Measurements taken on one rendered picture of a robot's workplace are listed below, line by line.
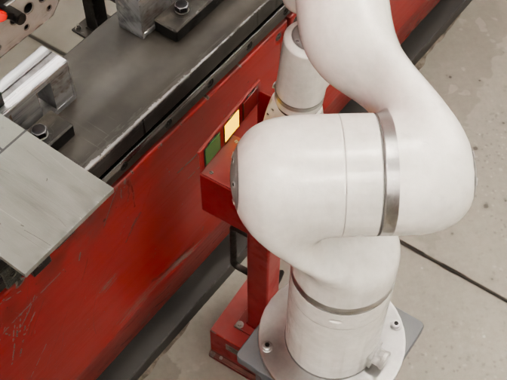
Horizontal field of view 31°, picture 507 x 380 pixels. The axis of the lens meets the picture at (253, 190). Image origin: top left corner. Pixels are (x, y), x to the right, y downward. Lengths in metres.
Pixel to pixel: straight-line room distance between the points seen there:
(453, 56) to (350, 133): 2.09
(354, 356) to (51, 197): 0.50
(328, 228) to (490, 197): 1.78
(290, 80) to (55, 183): 0.41
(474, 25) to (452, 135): 2.19
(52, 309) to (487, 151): 1.46
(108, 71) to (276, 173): 0.86
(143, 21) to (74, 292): 0.51
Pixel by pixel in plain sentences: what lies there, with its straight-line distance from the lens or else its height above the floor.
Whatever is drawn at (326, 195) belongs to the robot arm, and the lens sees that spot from 0.83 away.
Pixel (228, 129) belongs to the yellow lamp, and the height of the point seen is 0.82.
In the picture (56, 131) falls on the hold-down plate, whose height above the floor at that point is 0.90.
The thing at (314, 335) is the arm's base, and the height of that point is 1.12.
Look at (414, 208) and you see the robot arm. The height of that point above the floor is 1.39.
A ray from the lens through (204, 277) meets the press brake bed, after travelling 2.34.
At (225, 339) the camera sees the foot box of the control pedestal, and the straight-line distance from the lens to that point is 2.18.
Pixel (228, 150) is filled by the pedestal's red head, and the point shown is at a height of 0.78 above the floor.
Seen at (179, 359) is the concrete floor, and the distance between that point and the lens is 2.29.
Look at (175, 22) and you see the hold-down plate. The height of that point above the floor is 0.90.
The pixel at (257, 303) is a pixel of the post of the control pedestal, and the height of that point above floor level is 0.26.
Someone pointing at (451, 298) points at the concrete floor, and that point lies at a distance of 2.42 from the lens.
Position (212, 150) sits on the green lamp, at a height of 0.81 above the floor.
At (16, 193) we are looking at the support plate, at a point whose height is 1.00.
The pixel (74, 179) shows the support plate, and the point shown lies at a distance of 1.35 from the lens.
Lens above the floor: 2.08
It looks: 55 degrees down
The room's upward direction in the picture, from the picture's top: straight up
